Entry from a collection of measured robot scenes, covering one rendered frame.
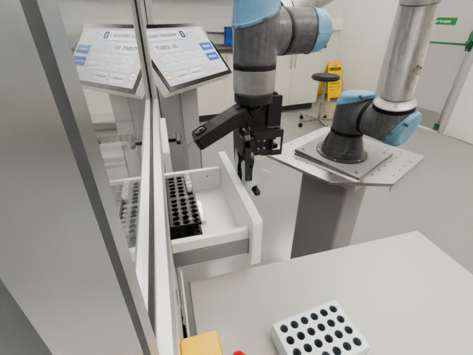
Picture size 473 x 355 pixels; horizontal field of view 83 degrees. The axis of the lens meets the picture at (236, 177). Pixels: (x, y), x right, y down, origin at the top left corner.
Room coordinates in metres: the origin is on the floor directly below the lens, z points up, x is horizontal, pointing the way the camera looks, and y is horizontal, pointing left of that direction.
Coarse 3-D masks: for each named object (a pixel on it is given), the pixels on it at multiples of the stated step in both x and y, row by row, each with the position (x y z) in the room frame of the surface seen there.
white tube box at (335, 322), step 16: (336, 304) 0.28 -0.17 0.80; (288, 320) 0.25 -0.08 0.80; (304, 320) 0.26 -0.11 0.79; (320, 320) 0.25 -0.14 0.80; (336, 320) 0.25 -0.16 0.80; (272, 336) 0.24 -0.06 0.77; (288, 336) 0.23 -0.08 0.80; (304, 336) 0.23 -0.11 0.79; (320, 336) 0.23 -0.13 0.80; (336, 336) 0.24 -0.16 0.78; (352, 336) 0.23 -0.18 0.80; (288, 352) 0.20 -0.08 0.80; (304, 352) 0.20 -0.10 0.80; (320, 352) 0.20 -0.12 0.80; (336, 352) 0.21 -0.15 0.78; (352, 352) 0.20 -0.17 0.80
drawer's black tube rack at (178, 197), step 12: (168, 180) 0.52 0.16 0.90; (180, 180) 0.53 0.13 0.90; (168, 192) 0.48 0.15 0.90; (180, 192) 0.52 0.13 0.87; (168, 204) 0.43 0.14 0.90; (180, 204) 0.43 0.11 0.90; (168, 216) 0.40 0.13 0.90; (180, 216) 0.39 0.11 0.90; (180, 228) 0.39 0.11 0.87; (192, 228) 0.39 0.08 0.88
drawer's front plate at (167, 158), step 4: (160, 120) 0.86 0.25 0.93; (164, 120) 0.86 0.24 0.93; (160, 124) 0.83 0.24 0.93; (164, 124) 0.83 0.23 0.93; (164, 128) 0.79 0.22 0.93; (164, 132) 0.75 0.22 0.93; (164, 136) 0.72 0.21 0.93; (164, 140) 0.69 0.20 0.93; (164, 144) 0.66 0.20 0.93; (168, 144) 0.67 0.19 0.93; (164, 148) 0.64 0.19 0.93; (168, 148) 0.64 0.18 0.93; (164, 152) 0.62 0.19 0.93; (168, 152) 0.62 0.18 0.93; (164, 156) 0.61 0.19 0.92; (168, 156) 0.62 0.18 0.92; (164, 160) 0.61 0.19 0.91; (168, 160) 0.62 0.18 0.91; (168, 164) 0.62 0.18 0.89; (168, 168) 0.62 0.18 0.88; (168, 172) 0.61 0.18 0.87
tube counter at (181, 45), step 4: (188, 40) 1.47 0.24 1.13; (192, 40) 1.50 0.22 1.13; (172, 44) 1.36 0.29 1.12; (176, 44) 1.37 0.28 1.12; (180, 44) 1.40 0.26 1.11; (184, 44) 1.42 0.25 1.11; (188, 44) 1.45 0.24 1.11; (192, 44) 1.47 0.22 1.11; (196, 44) 1.50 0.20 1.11; (176, 48) 1.36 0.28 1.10; (180, 48) 1.38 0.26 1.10; (184, 48) 1.40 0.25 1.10; (188, 48) 1.42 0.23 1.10; (192, 48) 1.45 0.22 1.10
